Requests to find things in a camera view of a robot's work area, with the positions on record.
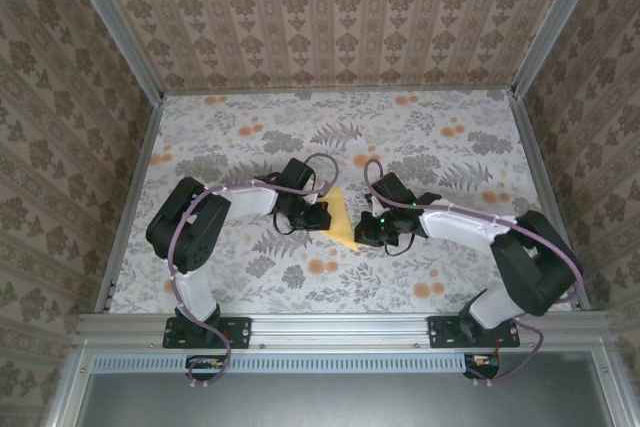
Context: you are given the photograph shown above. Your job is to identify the thin aluminium wall rail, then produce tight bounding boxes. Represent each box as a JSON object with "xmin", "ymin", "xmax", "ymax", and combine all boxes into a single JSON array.
[{"xmin": 162, "ymin": 88, "xmax": 516, "ymax": 97}]

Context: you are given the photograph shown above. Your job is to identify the black connector board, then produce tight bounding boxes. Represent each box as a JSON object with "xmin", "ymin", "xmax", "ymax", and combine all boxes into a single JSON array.
[
  {"xmin": 462, "ymin": 352, "xmax": 502, "ymax": 379},
  {"xmin": 184, "ymin": 353, "xmax": 227, "ymax": 382}
]

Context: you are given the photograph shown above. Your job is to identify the grey metal panel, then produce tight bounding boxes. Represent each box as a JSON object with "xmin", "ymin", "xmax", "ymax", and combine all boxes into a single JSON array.
[{"xmin": 77, "ymin": 371, "xmax": 609, "ymax": 427}]

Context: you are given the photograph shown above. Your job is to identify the yellow cloth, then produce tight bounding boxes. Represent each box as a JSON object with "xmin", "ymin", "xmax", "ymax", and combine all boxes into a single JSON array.
[{"xmin": 312, "ymin": 185, "xmax": 362, "ymax": 254}]

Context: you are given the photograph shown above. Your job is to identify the grey slotted cable duct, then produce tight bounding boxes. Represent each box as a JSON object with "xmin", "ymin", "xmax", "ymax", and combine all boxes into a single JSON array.
[{"xmin": 92, "ymin": 352, "xmax": 501, "ymax": 373}]

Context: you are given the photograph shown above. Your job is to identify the aluminium side rail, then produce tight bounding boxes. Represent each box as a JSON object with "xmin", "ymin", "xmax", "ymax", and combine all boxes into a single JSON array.
[
  {"xmin": 512, "ymin": 91, "xmax": 596, "ymax": 316},
  {"xmin": 94, "ymin": 94, "xmax": 166, "ymax": 316}
]

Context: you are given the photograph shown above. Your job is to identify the thin black right gripper cable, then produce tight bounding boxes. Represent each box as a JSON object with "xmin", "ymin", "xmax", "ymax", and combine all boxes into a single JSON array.
[{"xmin": 382, "ymin": 231, "xmax": 416, "ymax": 256}]

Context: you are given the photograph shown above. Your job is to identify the aluminium frame bar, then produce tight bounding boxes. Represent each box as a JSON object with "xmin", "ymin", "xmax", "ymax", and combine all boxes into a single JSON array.
[
  {"xmin": 592, "ymin": 346, "xmax": 634, "ymax": 427},
  {"xmin": 44, "ymin": 346, "xmax": 96, "ymax": 427}
]

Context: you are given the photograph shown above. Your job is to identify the floral table cover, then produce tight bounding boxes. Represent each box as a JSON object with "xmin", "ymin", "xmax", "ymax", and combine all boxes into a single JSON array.
[{"xmin": 107, "ymin": 89, "xmax": 576, "ymax": 316}]

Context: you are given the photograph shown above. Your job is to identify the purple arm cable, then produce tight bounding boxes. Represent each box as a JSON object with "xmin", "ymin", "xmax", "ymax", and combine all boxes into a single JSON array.
[
  {"xmin": 167, "ymin": 152, "xmax": 341, "ymax": 391},
  {"xmin": 363, "ymin": 159, "xmax": 586, "ymax": 388}
]

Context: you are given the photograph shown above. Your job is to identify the thin black left gripper cable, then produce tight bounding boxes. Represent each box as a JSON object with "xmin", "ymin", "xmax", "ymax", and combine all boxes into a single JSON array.
[{"xmin": 272, "ymin": 211, "xmax": 301, "ymax": 238}]

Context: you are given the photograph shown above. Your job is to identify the long aluminium base rail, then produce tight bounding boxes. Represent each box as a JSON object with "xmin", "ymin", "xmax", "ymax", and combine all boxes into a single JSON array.
[{"xmin": 74, "ymin": 311, "xmax": 611, "ymax": 348}]

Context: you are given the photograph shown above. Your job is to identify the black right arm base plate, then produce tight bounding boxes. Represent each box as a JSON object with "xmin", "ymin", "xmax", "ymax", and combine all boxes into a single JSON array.
[{"xmin": 427, "ymin": 315, "xmax": 521, "ymax": 349}]

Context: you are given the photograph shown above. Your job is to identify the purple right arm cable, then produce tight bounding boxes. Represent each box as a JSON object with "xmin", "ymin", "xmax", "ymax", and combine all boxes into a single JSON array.
[{"xmin": 363, "ymin": 159, "xmax": 586, "ymax": 388}]

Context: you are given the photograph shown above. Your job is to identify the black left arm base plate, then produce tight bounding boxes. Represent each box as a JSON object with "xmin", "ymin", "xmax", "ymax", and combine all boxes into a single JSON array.
[{"xmin": 162, "ymin": 315, "xmax": 253, "ymax": 349}]

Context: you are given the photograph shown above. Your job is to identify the aluminium corner post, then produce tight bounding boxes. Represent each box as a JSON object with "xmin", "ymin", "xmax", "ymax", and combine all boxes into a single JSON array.
[
  {"xmin": 62, "ymin": 0, "xmax": 166, "ymax": 101},
  {"xmin": 510, "ymin": 0, "xmax": 615, "ymax": 98}
]

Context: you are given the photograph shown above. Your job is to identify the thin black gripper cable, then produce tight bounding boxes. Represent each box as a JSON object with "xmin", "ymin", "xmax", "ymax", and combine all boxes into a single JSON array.
[
  {"xmin": 382, "ymin": 231, "xmax": 416, "ymax": 256},
  {"xmin": 272, "ymin": 211, "xmax": 301, "ymax": 238}
]

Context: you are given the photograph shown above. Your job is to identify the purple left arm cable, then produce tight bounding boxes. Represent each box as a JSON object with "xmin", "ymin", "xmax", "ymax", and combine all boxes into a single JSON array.
[{"xmin": 167, "ymin": 152, "xmax": 341, "ymax": 391}]

